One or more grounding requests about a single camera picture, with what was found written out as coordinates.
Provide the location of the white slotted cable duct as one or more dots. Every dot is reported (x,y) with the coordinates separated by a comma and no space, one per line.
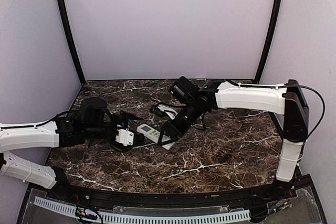
(144,216)

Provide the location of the left black frame post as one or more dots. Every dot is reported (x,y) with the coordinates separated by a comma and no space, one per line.
(70,41)

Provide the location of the white remote control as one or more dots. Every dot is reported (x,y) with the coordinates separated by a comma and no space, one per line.
(153,135)

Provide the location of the right black frame post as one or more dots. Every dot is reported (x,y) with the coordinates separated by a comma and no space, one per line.
(268,40)

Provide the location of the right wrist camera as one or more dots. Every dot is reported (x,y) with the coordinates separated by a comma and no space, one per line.
(162,110)

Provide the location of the black front rail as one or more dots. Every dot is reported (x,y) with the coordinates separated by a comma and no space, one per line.
(249,197)

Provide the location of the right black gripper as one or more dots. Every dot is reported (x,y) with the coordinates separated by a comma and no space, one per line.
(167,126)

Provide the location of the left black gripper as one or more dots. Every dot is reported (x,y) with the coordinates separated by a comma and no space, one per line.
(124,118)

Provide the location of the black frame post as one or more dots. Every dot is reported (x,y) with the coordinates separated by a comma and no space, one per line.
(70,41)
(268,40)

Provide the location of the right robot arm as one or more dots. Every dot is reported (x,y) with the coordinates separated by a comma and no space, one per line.
(285,99)

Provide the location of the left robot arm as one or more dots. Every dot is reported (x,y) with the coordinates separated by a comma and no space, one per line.
(91,121)

